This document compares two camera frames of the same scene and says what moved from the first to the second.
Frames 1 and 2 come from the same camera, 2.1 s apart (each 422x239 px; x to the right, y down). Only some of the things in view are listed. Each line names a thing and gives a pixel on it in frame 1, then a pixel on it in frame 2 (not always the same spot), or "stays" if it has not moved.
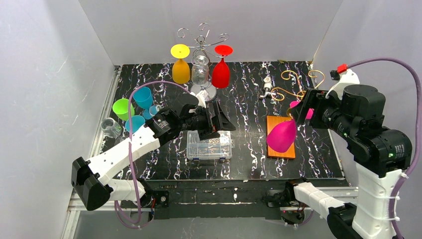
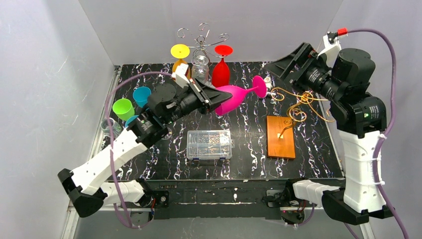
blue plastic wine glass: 143,96 stays
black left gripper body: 208,122 -> 200,97
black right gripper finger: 298,112 -> 290,68
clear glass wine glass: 110,128 stays
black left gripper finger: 222,120 -> 211,97
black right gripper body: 309,105 -> 299,64
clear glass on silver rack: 200,70 stays
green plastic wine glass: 120,107 stays
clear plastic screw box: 219,148 stays
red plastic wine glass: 220,77 stays
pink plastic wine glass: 280,136 -> 238,93
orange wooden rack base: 272,121 stays
